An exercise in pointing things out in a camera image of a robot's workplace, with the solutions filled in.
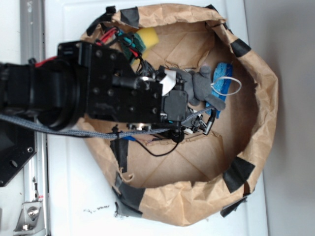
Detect metal corner bracket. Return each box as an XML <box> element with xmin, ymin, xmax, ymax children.
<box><xmin>13</xmin><ymin>202</ymin><xmax>47</xmax><ymax>236</ymax></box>

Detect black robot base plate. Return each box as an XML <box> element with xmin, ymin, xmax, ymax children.
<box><xmin>0</xmin><ymin>121</ymin><xmax>36</xmax><ymax>187</ymax></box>

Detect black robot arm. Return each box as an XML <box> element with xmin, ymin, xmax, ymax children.
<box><xmin>0</xmin><ymin>41</ymin><xmax>163</xmax><ymax>130</ymax></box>

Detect red and teal wires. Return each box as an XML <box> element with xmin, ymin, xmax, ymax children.
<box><xmin>94</xmin><ymin>27</ymin><xmax>146</xmax><ymax>62</ymax></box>

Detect grey plush toy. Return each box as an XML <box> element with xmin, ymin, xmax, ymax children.
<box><xmin>171</xmin><ymin>65</ymin><xmax>226</xmax><ymax>111</ymax></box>

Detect brown paper bag bin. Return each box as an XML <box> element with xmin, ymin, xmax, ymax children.
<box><xmin>86</xmin><ymin>3</ymin><xmax>278</xmax><ymax>226</ymax></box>

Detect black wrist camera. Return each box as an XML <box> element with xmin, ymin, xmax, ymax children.
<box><xmin>160</xmin><ymin>90</ymin><xmax>188</xmax><ymax>121</ymax></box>

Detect thin black wire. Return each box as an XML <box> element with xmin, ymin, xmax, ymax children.
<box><xmin>137</xmin><ymin>137</ymin><xmax>180</xmax><ymax>157</ymax></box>

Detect grey braided cable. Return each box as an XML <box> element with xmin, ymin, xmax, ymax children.
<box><xmin>0</xmin><ymin>106</ymin><xmax>217</xmax><ymax>140</ymax></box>

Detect yellow green sponge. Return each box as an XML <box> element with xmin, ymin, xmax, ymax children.
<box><xmin>121</xmin><ymin>28</ymin><xmax>159</xmax><ymax>64</ymax></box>

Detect aluminium rail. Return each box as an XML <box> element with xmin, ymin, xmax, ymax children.
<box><xmin>19</xmin><ymin>0</ymin><xmax>51</xmax><ymax>236</ymax></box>

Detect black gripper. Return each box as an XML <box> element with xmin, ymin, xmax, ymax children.
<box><xmin>57</xmin><ymin>41</ymin><xmax>162</xmax><ymax>123</ymax></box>

